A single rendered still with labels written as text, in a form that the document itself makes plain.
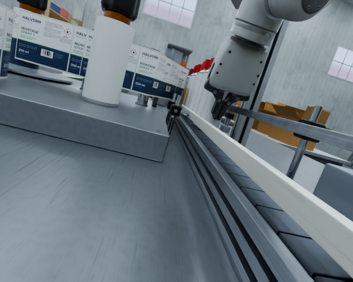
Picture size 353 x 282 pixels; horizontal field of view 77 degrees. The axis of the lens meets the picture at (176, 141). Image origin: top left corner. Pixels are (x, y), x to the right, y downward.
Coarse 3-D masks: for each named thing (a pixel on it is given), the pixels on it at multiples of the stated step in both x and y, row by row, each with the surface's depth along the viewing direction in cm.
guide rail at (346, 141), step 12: (228, 108) 56; (240, 108) 48; (264, 120) 37; (276, 120) 33; (288, 120) 31; (300, 132) 28; (312, 132) 26; (324, 132) 24; (336, 132) 22; (336, 144) 22; (348, 144) 21
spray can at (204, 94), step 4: (204, 88) 60; (204, 92) 60; (204, 96) 60; (200, 100) 61; (204, 100) 60; (200, 104) 61; (204, 104) 60; (200, 108) 61; (196, 112) 62; (200, 112) 61
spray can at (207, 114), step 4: (208, 92) 56; (224, 92) 54; (208, 96) 56; (212, 96) 55; (224, 96) 54; (208, 100) 55; (212, 100) 55; (208, 104) 55; (212, 104) 55; (204, 108) 57; (208, 108) 55; (204, 112) 56; (208, 112) 55; (204, 116) 56; (208, 116) 55; (212, 116) 55; (208, 120) 55; (212, 120) 55; (216, 120) 55; (220, 120) 56; (212, 124) 55; (216, 124) 56
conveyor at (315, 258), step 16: (192, 128) 57; (208, 144) 42; (224, 160) 33; (240, 176) 27; (256, 192) 23; (256, 208) 20; (272, 208) 20; (272, 224) 17; (288, 224) 18; (288, 240) 16; (304, 240) 16; (304, 256) 14; (320, 256) 15; (320, 272) 13; (336, 272) 13
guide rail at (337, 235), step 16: (192, 112) 61; (208, 128) 41; (224, 144) 31; (240, 144) 28; (240, 160) 25; (256, 160) 22; (256, 176) 21; (272, 176) 19; (272, 192) 18; (288, 192) 16; (304, 192) 15; (288, 208) 16; (304, 208) 14; (320, 208) 13; (304, 224) 14; (320, 224) 13; (336, 224) 12; (352, 224) 12; (320, 240) 13; (336, 240) 12; (352, 240) 11; (336, 256) 12; (352, 256) 11; (352, 272) 11
